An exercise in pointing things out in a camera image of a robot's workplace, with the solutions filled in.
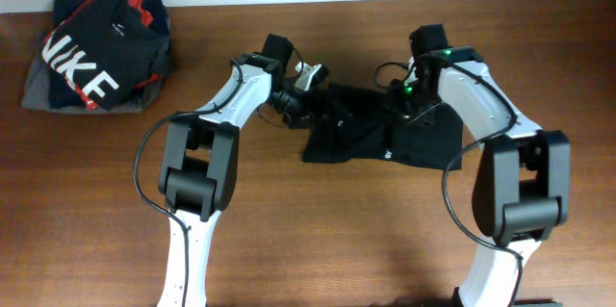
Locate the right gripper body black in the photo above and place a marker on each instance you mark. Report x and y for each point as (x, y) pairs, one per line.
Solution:
(408, 102)

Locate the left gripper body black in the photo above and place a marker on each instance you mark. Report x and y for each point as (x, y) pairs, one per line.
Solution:
(299, 103)

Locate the black t-shirt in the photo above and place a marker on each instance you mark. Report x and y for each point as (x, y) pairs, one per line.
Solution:
(353, 123)

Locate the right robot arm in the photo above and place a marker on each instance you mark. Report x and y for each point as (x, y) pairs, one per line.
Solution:
(522, 187)

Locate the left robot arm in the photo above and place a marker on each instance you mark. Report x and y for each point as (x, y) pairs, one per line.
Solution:
(200, 163)

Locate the red folded shirt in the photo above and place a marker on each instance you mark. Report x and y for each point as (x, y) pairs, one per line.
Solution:
(106, 54)

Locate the black Nike folded shirt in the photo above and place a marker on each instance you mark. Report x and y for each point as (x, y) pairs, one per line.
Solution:
(103, 49)

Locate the navy folded shirt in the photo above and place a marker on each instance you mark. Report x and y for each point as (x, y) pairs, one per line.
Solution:
(61, 94)

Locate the grey folded shirt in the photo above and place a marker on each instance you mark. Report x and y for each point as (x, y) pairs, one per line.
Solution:
(37, 87)

